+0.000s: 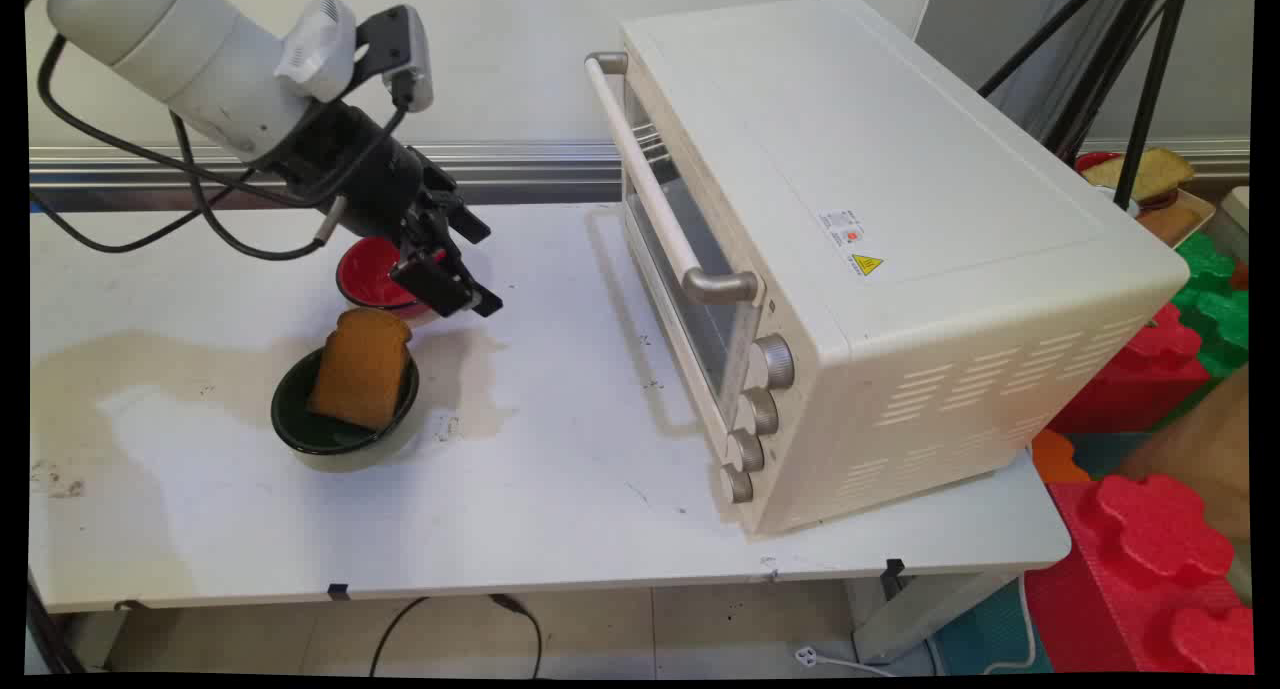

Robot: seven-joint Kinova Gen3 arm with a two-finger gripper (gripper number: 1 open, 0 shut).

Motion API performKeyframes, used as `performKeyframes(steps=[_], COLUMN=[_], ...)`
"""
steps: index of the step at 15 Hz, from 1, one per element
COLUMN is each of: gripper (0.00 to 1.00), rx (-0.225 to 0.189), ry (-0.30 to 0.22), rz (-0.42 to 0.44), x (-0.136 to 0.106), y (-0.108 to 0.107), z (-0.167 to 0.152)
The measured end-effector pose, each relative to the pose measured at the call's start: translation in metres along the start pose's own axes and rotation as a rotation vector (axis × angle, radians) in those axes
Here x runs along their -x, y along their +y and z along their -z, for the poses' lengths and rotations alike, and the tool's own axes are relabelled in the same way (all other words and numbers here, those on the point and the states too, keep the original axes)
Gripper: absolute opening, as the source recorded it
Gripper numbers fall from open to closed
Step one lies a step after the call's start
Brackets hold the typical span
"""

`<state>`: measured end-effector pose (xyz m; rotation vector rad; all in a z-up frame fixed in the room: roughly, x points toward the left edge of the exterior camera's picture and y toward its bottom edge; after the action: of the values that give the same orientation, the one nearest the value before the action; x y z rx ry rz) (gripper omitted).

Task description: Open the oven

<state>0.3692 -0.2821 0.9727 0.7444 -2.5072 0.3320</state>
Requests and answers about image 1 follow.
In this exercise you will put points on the beige tray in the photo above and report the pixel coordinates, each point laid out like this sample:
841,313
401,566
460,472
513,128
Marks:
1185,219

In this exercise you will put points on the silver oven knob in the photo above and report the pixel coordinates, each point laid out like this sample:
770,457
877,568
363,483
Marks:
773,362
758,411
746,451
737,484

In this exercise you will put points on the green foam block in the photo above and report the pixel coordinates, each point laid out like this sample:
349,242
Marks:
1215,299

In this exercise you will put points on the white toaster oven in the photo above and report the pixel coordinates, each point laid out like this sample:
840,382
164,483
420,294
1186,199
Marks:
900,169

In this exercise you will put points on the red bowl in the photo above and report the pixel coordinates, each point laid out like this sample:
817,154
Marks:
365,274

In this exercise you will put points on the light brown bread slice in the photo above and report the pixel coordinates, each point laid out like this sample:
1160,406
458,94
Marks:
1155,172

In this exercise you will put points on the aluminium wall rail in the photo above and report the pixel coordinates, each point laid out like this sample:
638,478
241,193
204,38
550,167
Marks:
520,174

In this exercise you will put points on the black tripod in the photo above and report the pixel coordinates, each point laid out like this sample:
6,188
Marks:
1150,89

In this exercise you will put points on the red plate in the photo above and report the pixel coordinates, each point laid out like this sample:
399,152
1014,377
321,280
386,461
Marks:
1095,158

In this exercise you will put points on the dark green bowl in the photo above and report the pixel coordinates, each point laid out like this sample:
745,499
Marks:
300,431

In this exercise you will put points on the large red foam block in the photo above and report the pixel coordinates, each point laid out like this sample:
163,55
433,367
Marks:
1150,579

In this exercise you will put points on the small red foam block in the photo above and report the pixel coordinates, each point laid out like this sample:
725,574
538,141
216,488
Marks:
1140,379

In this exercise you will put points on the black table edge clip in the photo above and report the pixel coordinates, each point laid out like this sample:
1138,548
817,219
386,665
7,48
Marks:
892,572
339,591

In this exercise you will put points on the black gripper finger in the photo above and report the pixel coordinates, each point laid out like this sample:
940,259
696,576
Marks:
468,224
440,284

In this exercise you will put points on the teal floor mat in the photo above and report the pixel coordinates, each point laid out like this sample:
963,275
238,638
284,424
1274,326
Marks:
985,639

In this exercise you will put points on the warning sticker label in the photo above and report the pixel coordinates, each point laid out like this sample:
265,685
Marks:
852,241

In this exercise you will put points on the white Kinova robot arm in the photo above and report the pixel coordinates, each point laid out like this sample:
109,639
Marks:
200,59

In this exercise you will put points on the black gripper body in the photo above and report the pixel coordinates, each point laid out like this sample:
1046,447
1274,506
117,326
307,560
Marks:
365,174

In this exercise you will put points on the brown toast slice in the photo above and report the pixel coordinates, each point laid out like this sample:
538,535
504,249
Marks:
360,369

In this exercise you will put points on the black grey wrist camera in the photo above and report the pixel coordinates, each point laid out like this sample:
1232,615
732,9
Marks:
405,54

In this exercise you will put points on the orange foam piece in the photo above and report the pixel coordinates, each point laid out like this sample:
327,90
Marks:
1058,457

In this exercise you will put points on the white table leg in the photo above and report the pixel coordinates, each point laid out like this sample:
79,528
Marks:
920,614

